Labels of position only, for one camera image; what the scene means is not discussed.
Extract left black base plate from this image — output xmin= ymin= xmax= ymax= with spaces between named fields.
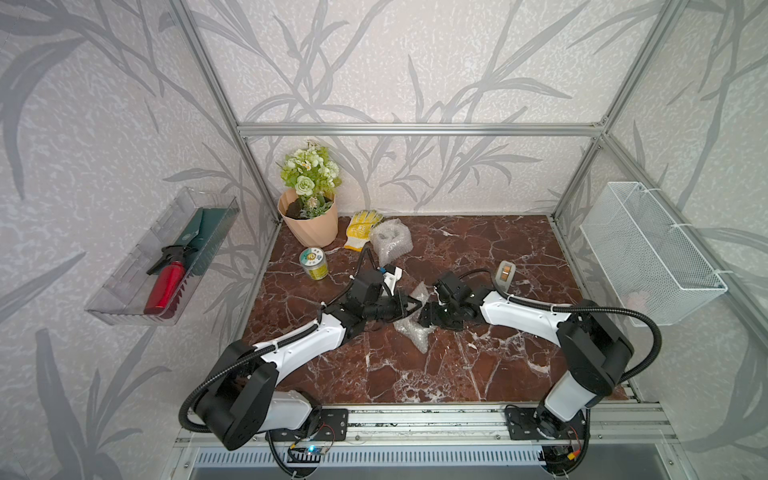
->
xmin=270 ymin=407 xmax=349 ymax=443

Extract yellow white work glove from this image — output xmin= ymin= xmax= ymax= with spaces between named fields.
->
xmin=344 ymin=210 xmax=383 ymax=252

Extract white wire mesh basket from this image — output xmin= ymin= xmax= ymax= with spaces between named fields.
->
xmin=580 ymin=181 xmax=728 ymax=326

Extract red black spray bottle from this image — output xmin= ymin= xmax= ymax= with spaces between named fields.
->
xmin=143 ymin=245 xmax=187 ymax=319

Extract green white artificial flowers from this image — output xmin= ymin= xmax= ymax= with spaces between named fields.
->
xmin=280 ymin=141 xmax=341 ymax=220

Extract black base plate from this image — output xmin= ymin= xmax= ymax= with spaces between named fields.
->
xmin=270 ymin=407 xmax=349 ymax=443
xmin=503 ymin=405 xmax=589 ymax=442

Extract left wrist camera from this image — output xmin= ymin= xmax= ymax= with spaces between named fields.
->
xmin=381 ymin=264 xmax=403 ymax=296

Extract aluminium mounting rail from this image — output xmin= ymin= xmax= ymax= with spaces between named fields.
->
xmin=173 ymin=401 xmax=679 ymax=448

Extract grey tape dispenser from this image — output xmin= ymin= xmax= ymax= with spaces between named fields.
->
xmin=494 ymin=260 xmax=516 ymax=292

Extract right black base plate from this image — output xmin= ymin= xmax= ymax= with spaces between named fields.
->
xmin=503 ymin=405 xmax=589 ymax=442

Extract clear bubble wrap sheet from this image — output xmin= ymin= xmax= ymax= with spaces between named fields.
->
xmin=393 ymin=281 xmax=442 ymax=355
xmin=370 ymin=219 xmax=413 ymax=265

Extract aluminium frame crossbar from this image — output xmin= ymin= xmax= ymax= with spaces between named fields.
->
xmin=237 ymin=122 xmax=602 ymax=138

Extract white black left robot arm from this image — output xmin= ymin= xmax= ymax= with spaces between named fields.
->
xmin=178 ymin=264 xmax=412 ymax=450

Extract small green labelled tin can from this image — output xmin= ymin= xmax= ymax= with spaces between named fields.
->
xmin=299 ymin=247 xmax=328 ymax=280

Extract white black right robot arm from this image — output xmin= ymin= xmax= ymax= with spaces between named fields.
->
xmin=419 ymin=271 xmax=662 ymax=439

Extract beige flower pot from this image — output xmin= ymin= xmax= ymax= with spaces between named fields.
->
xmin=277 ymin=189 xmax=339 ymax=248

